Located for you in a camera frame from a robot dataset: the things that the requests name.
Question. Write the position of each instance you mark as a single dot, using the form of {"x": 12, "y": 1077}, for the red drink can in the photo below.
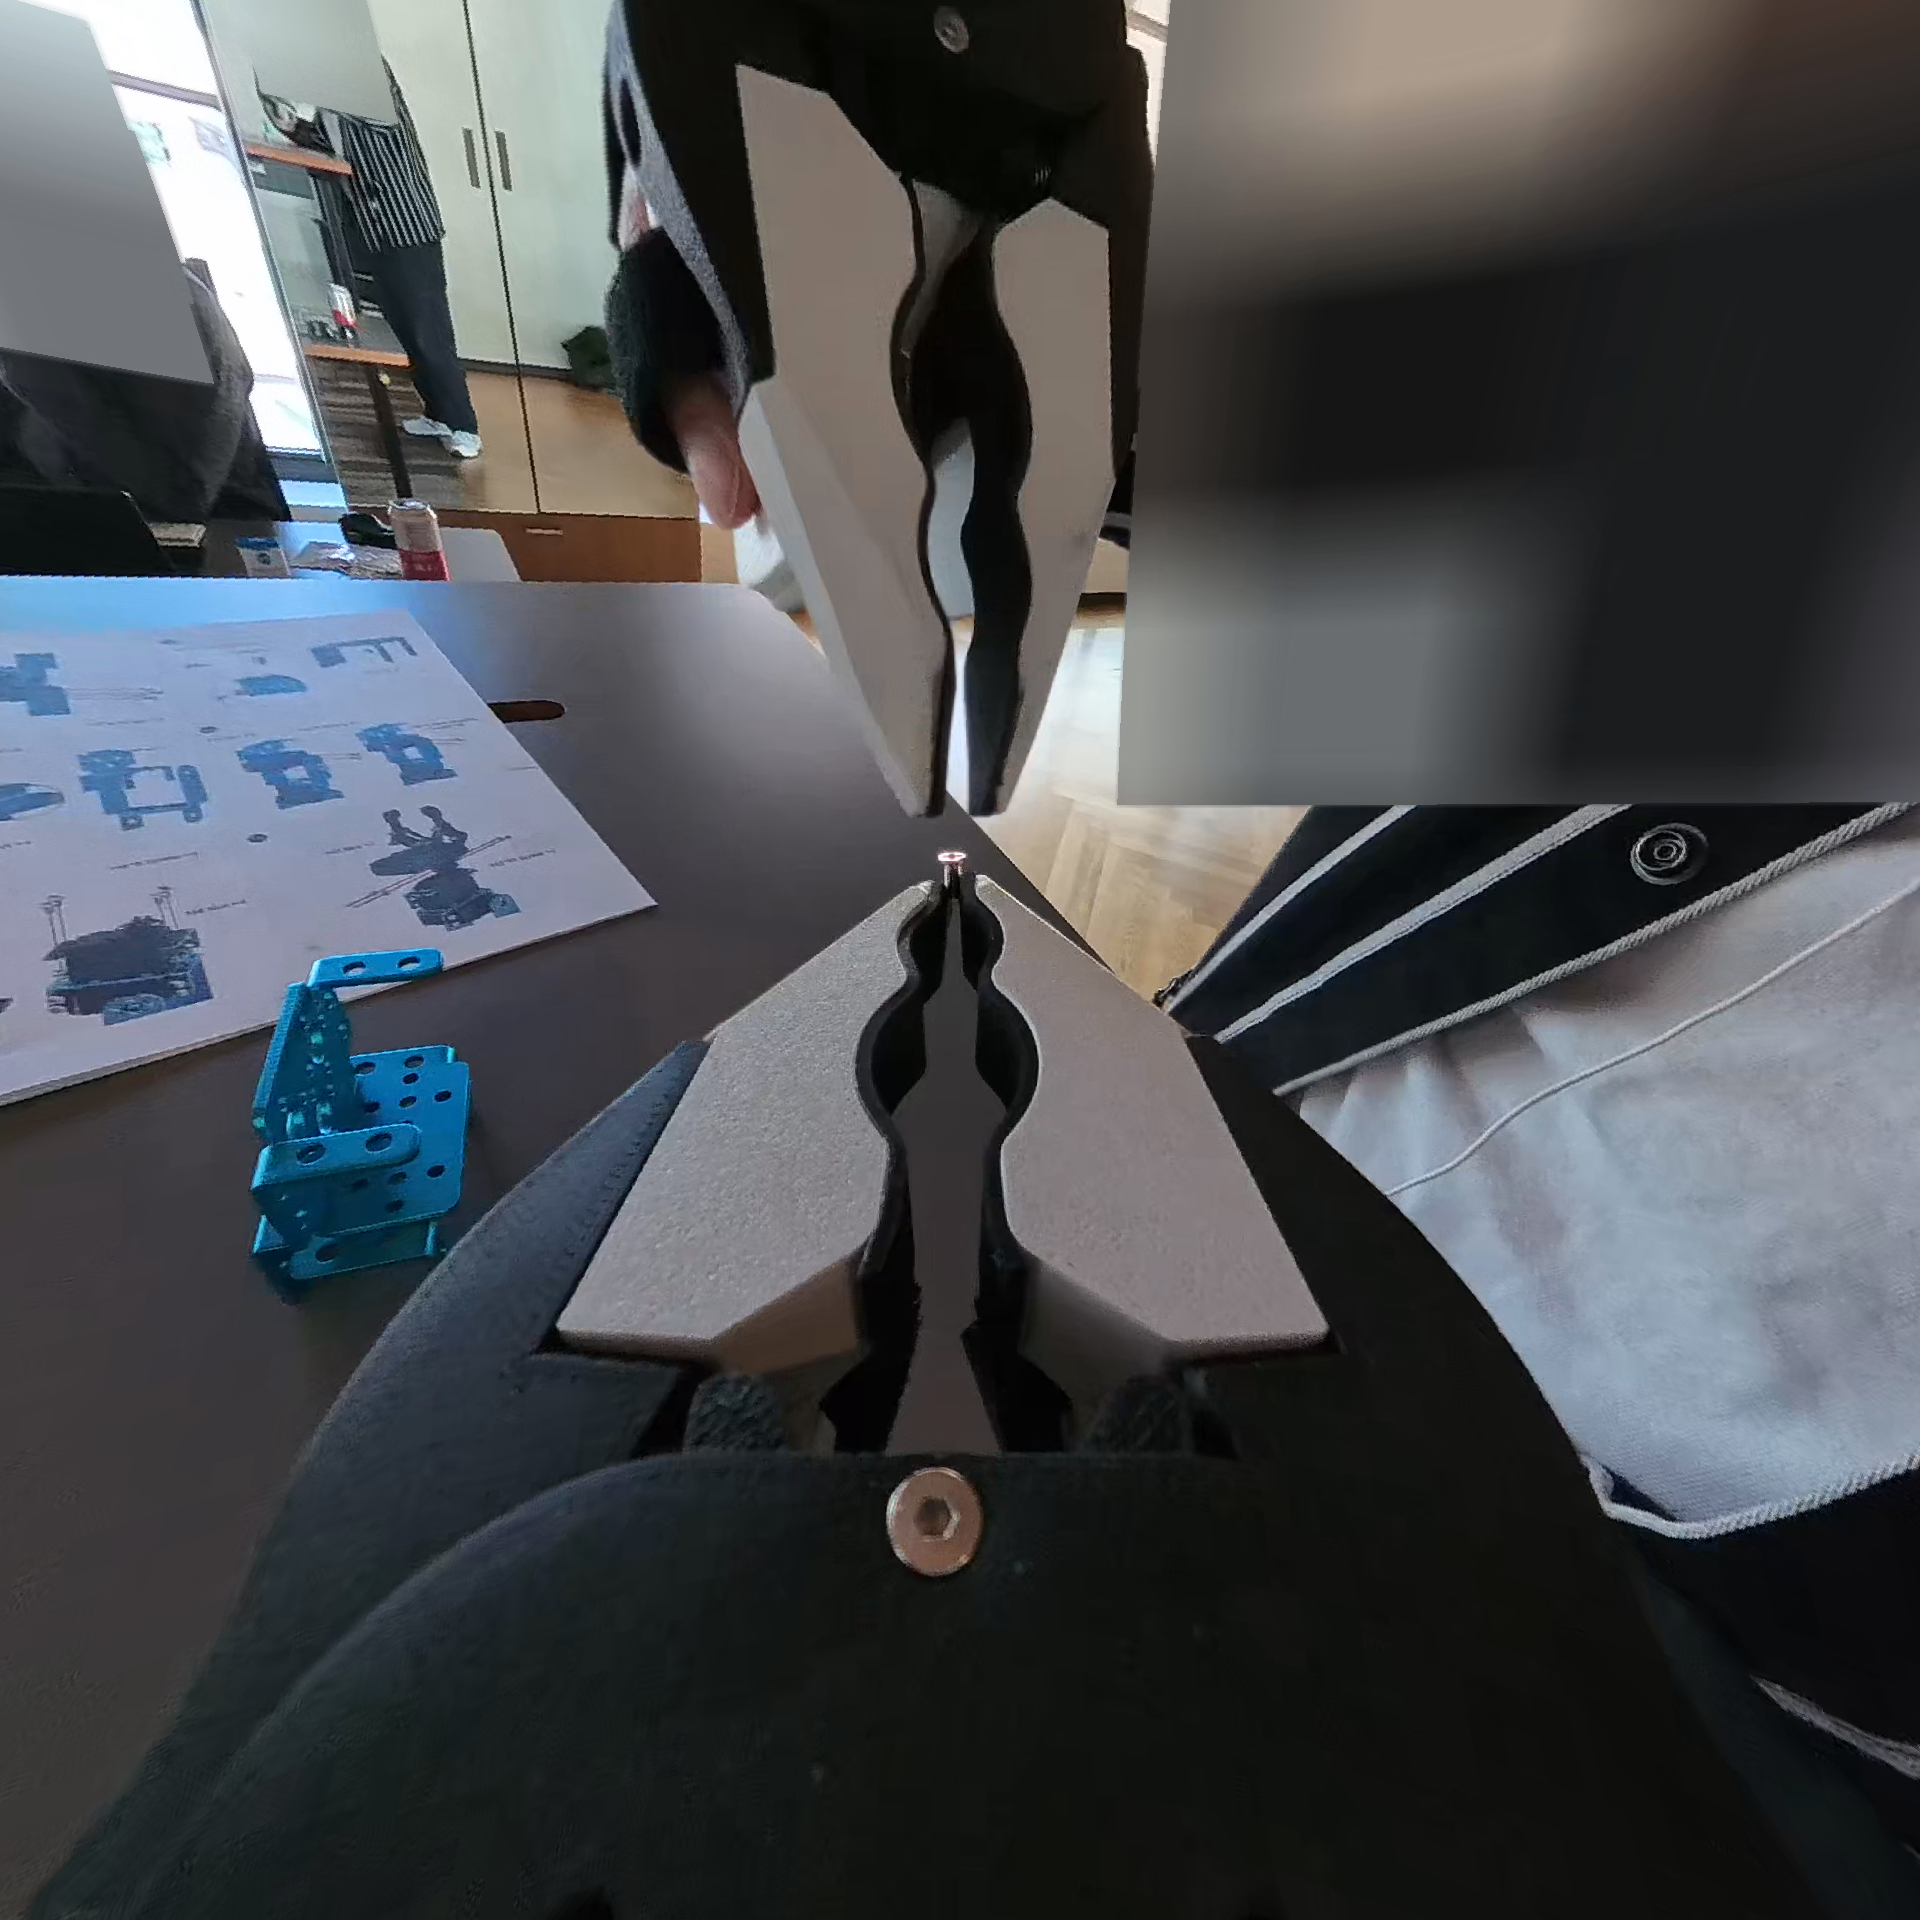
{"x": 420, "y": 538}

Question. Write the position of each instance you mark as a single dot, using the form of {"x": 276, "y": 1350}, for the dark grey desk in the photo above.
{"x": 152, "y": 1350}

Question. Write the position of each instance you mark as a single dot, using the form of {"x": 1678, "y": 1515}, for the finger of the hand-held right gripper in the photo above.
{"x": 1058, "y": 373}
{"x": 831, "y": 301}

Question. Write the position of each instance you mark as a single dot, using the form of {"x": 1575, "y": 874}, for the person's right hand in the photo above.
{"x": 663, "y": 346}

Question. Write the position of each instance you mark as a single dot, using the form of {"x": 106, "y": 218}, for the white cabinet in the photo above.
{"x": 524, "y": 177}

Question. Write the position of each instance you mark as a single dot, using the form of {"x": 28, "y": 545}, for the dark backpack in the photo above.
{"x": 586, "y": 361}

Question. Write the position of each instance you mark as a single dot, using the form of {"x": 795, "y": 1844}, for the printed instruction manual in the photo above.
{"x": 372, "y": 842}

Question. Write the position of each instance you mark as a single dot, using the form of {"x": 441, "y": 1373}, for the blue metal bracket assembly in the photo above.
{"x": 362, "y": 1140}

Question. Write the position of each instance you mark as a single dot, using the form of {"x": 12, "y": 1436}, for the low wooden cabinet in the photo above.
{"x": 602, "y": 545}

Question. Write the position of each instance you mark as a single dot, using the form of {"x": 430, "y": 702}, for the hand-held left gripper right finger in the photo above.
{"x": 1156, "y": 1204}

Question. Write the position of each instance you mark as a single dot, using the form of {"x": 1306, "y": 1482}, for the wooden high table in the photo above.
{"x": 348, "y": 358}

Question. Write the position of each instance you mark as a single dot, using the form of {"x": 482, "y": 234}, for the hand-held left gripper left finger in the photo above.
{"x": 750, "y": 1204}

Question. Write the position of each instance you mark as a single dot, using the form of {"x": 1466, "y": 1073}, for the person's torso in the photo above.
{"x": 1650, "y": 1204}

